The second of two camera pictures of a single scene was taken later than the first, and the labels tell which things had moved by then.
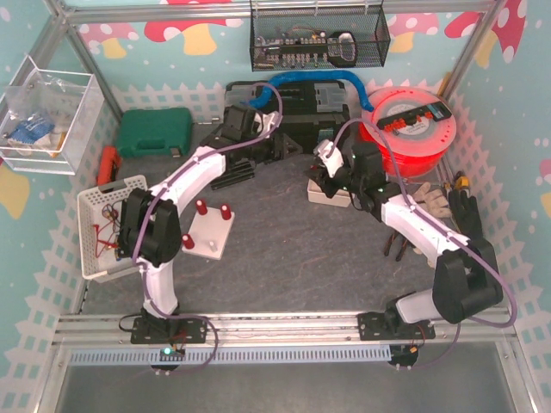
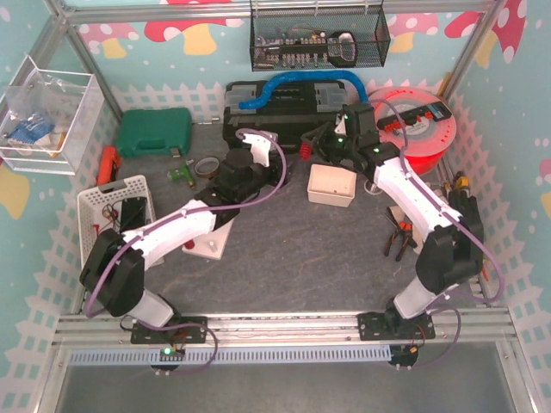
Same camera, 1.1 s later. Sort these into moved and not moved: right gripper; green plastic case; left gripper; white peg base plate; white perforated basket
Moved: right gripper; left gripper
Not moved: green plastic case; white perforated basket; white peg base plate
